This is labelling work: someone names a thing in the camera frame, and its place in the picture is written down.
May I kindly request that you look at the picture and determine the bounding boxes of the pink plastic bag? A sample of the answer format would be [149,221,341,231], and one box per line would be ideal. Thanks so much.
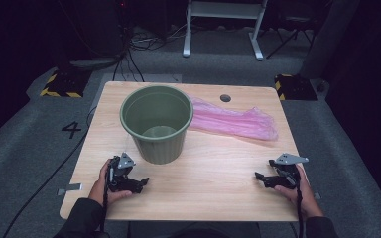
[187,93,279,142]

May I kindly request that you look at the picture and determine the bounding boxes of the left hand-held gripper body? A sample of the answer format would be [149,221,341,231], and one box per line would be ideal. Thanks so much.
[107,152,141,194]

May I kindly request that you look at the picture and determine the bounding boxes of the person's right hand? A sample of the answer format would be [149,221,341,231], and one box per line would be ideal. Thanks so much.
[273,164,325,221]

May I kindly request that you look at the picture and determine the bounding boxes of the person's left hand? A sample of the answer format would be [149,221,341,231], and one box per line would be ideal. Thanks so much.
[88,159,133,206]

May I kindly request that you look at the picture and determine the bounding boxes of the long black floor cable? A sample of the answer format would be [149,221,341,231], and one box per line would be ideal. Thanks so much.
[2,107,97,238]

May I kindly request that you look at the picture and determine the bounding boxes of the bundle of floor cables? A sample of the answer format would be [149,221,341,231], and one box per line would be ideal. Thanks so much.
[111,21,188,83]

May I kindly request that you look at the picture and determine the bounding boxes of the grey tape strip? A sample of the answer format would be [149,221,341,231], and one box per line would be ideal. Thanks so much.
[57,182,83,196]

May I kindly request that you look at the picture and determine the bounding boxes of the black tripod stand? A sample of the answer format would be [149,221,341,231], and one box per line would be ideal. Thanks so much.
[265,14,316,60]

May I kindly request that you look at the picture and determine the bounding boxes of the green plastic bin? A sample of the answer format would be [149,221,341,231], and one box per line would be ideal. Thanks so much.
[119,84,194,166]

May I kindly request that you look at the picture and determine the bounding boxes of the person's lap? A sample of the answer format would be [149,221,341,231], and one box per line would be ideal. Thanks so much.
[127,220,262,238]

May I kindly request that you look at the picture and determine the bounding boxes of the grey curtain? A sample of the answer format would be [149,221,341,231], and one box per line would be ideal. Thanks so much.
[298,0,361,80]

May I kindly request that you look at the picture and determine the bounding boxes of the white desk frame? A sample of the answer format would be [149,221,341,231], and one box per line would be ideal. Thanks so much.
[182,0,269,61]

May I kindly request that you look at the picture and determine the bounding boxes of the left hand-held gripper cable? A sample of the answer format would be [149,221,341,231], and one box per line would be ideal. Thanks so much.
[99,170,111,234]

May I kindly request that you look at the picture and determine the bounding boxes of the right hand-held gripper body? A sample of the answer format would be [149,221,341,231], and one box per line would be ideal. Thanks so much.
[275,152,310,190]

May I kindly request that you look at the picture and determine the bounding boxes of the hand-held gripper cable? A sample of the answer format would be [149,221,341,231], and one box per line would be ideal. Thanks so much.
[99,170,111,234]
[296,184,305,238]

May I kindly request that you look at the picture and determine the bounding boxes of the right hand-held gripper cable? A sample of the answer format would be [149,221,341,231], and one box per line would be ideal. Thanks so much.
[296,184,305,238]

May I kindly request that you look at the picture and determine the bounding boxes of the black yellow striped block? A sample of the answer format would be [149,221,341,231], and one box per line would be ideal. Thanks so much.
[39,67,92,99]
[274,73,319,101]

